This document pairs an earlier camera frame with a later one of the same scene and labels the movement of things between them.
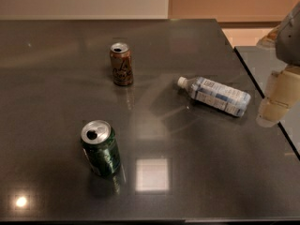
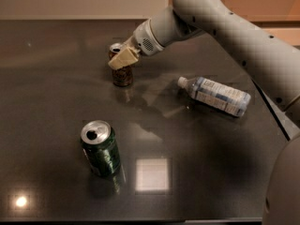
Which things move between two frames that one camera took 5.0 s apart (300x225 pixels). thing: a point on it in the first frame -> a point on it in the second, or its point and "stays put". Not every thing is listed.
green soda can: x=99 y=143 stays put
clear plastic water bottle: x=215 y=95 stays put
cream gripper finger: x=283 y=93 -> x=146 y=40
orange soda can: x=121 y=60 stays put
